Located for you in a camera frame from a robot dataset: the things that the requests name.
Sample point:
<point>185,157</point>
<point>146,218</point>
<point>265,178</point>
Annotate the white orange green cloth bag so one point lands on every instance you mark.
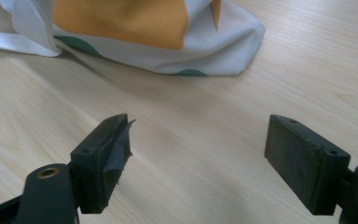
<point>155,34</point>

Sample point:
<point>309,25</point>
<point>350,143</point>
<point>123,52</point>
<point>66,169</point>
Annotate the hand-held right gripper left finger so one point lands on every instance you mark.
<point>98,168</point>

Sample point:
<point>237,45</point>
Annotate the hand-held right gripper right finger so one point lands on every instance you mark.
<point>304,168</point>

